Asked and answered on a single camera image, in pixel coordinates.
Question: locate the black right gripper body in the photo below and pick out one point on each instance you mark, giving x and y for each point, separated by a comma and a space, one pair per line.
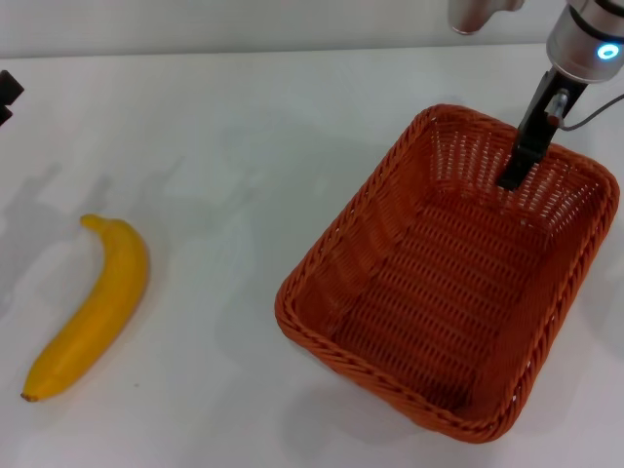
536, 127

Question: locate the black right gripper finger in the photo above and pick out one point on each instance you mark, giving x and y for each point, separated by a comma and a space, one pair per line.
518, 168

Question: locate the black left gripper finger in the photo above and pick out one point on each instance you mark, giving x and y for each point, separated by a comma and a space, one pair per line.
9, 88
4, 115

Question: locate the orange woven plastic basket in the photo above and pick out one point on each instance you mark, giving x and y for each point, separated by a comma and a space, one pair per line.
439, 292

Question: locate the yellow banana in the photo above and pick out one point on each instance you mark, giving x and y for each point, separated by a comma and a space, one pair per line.
112, 287

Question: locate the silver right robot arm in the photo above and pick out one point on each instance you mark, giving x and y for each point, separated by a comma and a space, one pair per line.
580, 34

